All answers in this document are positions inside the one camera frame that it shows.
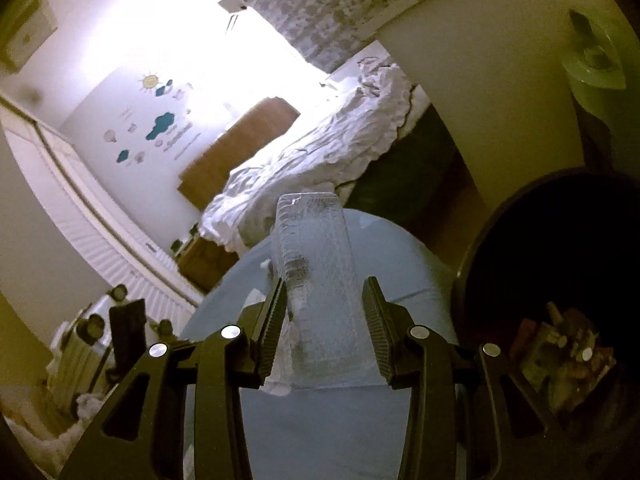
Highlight white radiator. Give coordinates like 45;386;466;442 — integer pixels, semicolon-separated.
1;104;203;327

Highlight clear plastic tray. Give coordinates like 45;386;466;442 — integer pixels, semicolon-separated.
262;192;383;396

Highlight white rumpled duvet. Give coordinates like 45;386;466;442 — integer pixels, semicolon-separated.
198;56;431;255

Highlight wooden bedside table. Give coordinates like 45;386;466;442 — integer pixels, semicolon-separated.
176;236;239;292

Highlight green air purifier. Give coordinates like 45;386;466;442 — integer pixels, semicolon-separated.
562;6;639;178

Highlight brown wooden headboard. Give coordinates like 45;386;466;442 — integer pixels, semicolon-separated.
178;96;299;211

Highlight white suitcase with wheels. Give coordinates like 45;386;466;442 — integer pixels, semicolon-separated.
47;284;177;419

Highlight white cabinet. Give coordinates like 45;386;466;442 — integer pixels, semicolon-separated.
374;0;586;212

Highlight black trash bin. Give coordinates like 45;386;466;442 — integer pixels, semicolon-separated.
451;168;639;479

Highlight cloud and sun wall stickers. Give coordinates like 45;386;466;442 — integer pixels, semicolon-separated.
102;73;203;167

